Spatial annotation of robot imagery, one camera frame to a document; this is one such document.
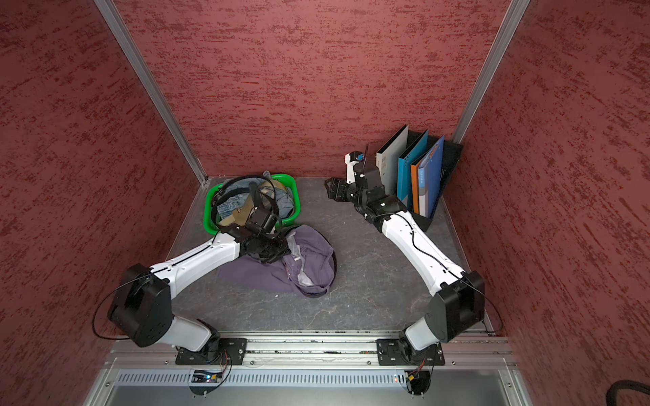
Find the aluminium front rail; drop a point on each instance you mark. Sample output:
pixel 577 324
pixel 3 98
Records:
pixel 316 368

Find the teal folder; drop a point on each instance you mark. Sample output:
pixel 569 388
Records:
pixel 415 148

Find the green plastic basket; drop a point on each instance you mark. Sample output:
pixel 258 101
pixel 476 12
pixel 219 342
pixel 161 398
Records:
pixel 285 179

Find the blue folder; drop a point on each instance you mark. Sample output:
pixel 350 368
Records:
pixel 429 172

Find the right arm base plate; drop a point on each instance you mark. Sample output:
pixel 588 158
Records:
pixel 399 352

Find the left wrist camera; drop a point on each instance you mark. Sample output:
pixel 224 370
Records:
pixel 264 214

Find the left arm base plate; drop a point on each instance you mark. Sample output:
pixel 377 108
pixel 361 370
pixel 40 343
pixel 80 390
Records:
pixel 217 351

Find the black belt in basket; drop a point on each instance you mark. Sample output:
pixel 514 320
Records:
pixel 234 188

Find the black file rack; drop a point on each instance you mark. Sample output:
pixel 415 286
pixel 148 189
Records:
pixel 451 156

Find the white folder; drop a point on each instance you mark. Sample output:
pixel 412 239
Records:
pixel 387 159

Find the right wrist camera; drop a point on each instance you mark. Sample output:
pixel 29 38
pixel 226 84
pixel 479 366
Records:
pixel 351 160

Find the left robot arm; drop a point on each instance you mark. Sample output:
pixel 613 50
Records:
pixel 141 305

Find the grey clothes in basket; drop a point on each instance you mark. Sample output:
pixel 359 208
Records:
pixel 284 199

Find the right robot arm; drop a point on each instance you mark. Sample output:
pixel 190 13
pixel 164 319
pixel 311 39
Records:
pixel 458 297

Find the purple trousers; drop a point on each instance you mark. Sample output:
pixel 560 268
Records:
pixel 253 274

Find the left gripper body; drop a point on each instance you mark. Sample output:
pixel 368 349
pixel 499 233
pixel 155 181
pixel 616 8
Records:
pixel 270 249

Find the right aluminium corner post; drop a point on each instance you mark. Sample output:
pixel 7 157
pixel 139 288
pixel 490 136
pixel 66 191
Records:
pixel 502 40

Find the tan belt in basket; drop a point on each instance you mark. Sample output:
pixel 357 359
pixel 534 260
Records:
pixel 239 216

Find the left aluminium corner post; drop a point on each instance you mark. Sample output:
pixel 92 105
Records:
pixel 116 25

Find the aluminium corner post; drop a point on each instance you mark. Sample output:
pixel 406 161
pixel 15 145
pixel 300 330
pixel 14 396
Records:
pixel 502 40
pixel 116 25

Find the orange folder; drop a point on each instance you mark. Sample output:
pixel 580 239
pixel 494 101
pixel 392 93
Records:
pixel 415 187

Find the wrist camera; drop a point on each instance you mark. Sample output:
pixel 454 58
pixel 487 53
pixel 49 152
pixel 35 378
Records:
pixel 264 214
pixel 351 160

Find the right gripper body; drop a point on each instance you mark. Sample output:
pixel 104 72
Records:
pixel 347 193

